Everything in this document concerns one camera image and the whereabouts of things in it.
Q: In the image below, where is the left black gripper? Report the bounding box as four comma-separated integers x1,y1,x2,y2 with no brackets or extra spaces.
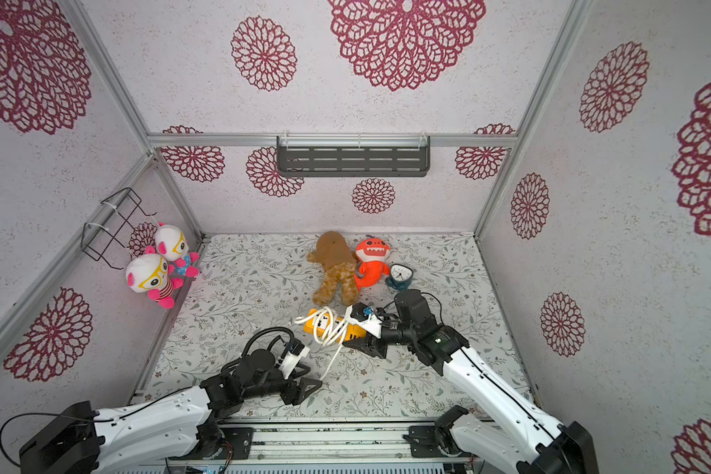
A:
245,365,325,406

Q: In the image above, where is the white power cord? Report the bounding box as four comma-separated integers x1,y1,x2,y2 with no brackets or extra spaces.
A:
293,304,371,381

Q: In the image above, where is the orange power strip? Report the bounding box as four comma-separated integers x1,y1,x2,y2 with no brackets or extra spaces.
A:
295,306,367,346

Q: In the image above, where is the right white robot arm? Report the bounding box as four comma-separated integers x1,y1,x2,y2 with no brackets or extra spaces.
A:
344,290,598,473

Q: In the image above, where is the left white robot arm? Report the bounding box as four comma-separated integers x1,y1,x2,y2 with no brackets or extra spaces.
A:
8,327,322,473

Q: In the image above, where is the teal alarm clock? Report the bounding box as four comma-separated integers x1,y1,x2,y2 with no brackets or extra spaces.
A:
385,264,414,292

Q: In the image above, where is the red shark plush toy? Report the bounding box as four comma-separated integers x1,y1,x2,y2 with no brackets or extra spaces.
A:
354,236,392,290

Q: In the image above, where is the brown gingerbread plush toy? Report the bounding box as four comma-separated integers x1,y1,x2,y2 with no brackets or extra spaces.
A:
306,231,359,306

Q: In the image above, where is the pink white plush doll front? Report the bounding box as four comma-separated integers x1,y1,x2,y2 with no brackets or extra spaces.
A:
124,253,185,309

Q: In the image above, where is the pink white plush doll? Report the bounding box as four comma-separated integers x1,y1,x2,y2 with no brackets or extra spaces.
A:
124,253,185,309
145,223,199,278

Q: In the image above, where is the pink white plush doll rear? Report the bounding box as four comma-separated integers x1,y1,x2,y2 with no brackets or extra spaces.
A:
145,223,199,278

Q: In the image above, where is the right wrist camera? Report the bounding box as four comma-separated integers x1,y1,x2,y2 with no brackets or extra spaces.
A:
348,302,384,339

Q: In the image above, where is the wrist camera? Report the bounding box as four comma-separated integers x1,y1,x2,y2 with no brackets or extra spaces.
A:
348,302,384,339
280,340,310,379

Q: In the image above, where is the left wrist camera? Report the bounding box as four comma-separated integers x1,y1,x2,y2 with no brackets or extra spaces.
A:
280,340,310,379

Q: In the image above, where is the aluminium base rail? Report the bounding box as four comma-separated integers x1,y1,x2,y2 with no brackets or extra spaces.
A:
82,417,582,474

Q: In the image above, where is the grey wall shelf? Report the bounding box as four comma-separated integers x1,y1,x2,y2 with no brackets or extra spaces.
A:
276,135,431,178

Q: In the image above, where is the black wire basket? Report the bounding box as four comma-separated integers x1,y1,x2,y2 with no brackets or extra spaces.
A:
79,187,157,271

